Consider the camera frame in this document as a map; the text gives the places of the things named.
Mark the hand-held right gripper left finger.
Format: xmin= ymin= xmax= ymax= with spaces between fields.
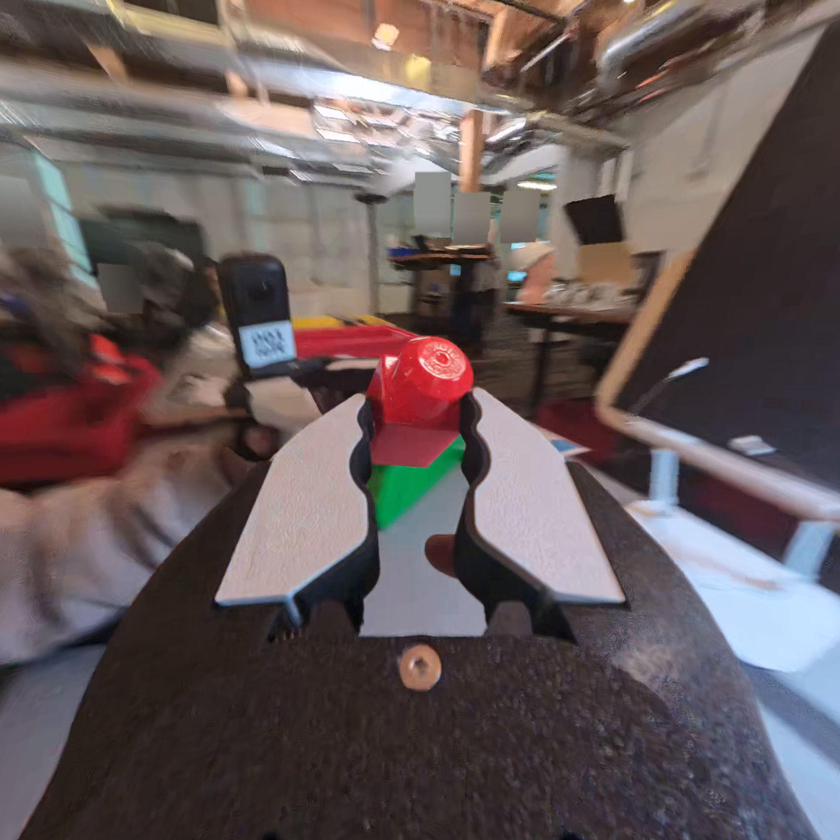
xmin=215 ymin=392 xmax=382 ymax=632

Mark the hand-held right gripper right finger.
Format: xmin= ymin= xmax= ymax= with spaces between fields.
xmin=455 ymin=387 xmax=627 ymax=643

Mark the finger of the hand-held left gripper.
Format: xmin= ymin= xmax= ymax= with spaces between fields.
xmin=295 ymin=354 xmax=380 ymax=396

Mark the red green toy block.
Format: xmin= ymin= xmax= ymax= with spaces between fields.
xmin=365 ymin=335 xmax=475 ymax=531

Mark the person's left hand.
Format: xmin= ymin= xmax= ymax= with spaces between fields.
xmin=223 ymin=423 xmax=284 ymax=485

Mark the person's right hand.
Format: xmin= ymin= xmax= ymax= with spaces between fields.
xmin=424 ymin=534 xmax=460 ymax=578

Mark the red plastic bin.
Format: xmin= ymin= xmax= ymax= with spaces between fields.
xmin=293 ymin=325 xmax=421 ymax=361

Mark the yellow plastic bin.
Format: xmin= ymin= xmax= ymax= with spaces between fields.
xmin=292 ymin=314 xmax=398 ymax=330

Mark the wooden standing desk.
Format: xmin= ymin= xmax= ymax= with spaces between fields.
xmin=387 ymin=243 xmax=496 ymax=322

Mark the white board stand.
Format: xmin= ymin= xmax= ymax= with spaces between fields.
xmin=623 ymin=357 xmax=840 ymax=673

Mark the wooden table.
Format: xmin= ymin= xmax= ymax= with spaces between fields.
xmin=505 ymin=298 xmax=641 ymax=408

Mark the cardboard box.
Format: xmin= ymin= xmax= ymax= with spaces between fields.
xmin=576 ymin=243 xmax=636 ymax=284

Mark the black monitor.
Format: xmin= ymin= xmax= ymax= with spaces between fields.
xmin=563 ymin=194 xmax=626 ymax=248

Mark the black wood-framed board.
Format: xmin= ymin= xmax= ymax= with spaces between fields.
xmin=594 ymin=20 xmax=840 ymax=522

